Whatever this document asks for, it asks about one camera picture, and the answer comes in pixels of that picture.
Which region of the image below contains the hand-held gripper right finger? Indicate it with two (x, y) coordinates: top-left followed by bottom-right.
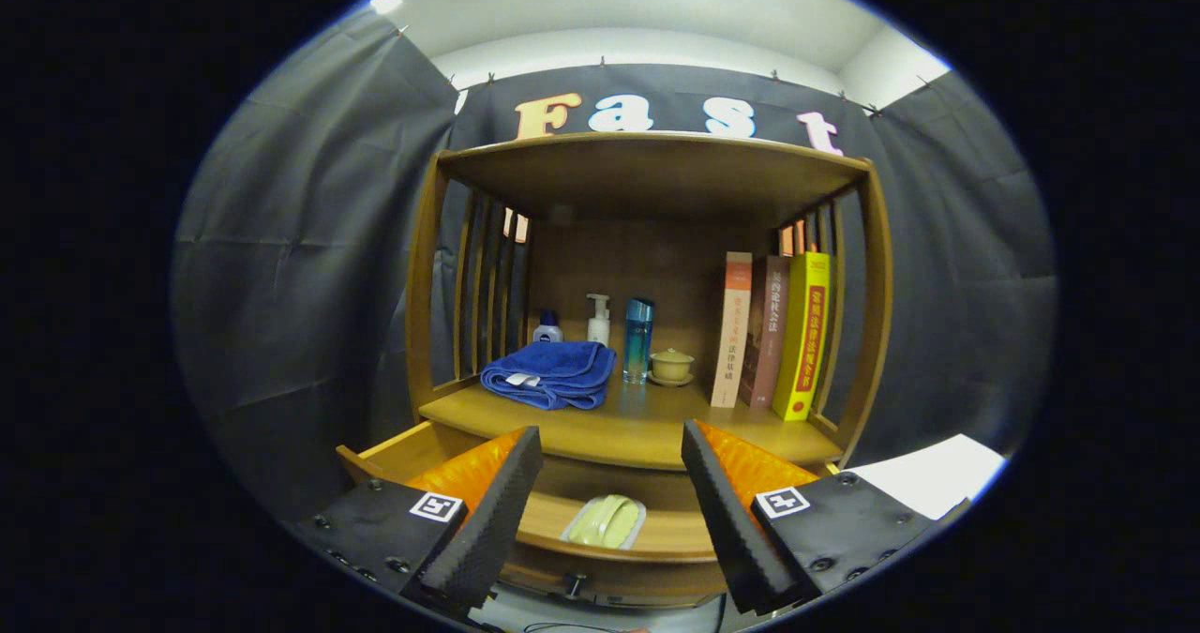
(682, 419), (971, 615)

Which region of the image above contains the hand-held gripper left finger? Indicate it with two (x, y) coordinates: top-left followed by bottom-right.
(295, 425), (545, 615)

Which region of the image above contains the pale green scrubbing brush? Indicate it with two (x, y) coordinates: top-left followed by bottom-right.
(561, 494), (648, 551)

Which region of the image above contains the wooden countertop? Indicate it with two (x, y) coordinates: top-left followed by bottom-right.
(419, 370), (845, 472)

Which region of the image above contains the wooden cabinet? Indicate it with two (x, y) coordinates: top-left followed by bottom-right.
(336, 131), (893, 610)

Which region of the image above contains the blue folded towel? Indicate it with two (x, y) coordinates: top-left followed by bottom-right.
(480, 339), (618, 412)

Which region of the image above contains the pale yellow lidded teacup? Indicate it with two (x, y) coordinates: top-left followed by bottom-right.
(649, 348), (696, 388)

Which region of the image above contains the orange and white book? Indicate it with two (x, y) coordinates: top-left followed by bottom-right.
(710, 251), (754, 409)

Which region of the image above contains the brown book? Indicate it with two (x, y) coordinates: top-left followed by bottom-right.
(739, 255), (791, 411)

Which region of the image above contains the yellow book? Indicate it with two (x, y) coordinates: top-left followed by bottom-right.
(772, 251), (832, 422)

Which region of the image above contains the tall blue glass bottle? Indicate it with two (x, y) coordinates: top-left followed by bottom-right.
(622, 297), (655, 385)

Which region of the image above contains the white table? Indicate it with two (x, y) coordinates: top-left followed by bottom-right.
(848, 433), (1009, 521)

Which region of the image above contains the black backdrop cloth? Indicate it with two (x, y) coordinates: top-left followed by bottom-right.
(171, 9), (1058, 521)

